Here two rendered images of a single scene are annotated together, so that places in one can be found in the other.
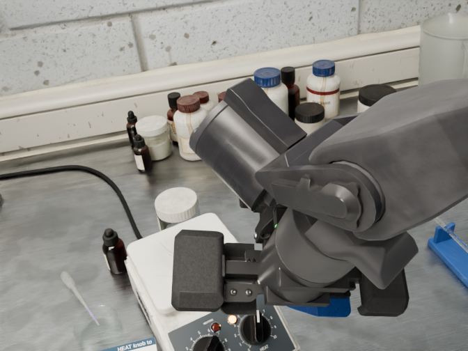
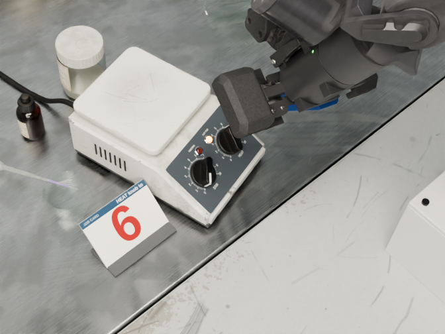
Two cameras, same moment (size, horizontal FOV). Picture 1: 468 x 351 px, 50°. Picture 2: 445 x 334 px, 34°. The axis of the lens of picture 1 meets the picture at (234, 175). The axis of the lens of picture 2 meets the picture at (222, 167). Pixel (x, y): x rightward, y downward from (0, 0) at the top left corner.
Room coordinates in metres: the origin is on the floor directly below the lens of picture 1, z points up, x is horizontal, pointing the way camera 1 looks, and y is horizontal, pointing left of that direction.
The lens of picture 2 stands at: (-0.06, 0.33, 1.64)
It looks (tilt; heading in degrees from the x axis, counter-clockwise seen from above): 55 degrees down; 321
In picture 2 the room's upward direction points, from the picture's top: 6 degrees clockwise
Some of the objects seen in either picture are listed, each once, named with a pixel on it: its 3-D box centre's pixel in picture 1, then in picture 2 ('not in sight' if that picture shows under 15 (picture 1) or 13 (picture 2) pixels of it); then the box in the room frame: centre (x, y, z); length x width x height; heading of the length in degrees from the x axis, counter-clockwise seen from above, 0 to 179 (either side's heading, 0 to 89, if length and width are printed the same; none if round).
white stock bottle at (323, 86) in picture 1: (323, 92); not in sight; (0.86, -0.19, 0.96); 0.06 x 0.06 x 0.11
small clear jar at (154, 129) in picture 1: (154, 138); not in sight; (0.80, 0.14, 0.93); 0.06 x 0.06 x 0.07
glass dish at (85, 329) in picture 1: (98, 329); (67, 195); (0.40, 0.18, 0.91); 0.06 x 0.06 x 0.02
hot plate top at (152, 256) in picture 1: (189, 258); (143, 98); (0.43, 0.06, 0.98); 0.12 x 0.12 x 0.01; 24
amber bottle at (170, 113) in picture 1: (177, 118); not in sight; (0.84, 0.09, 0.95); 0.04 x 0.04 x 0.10
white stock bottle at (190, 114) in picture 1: (192, 127); not in sight; (0.79, 0.06, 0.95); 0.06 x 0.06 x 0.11
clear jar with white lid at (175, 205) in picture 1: (180, 221); (82, 64); (0.55, 0.08, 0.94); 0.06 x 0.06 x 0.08
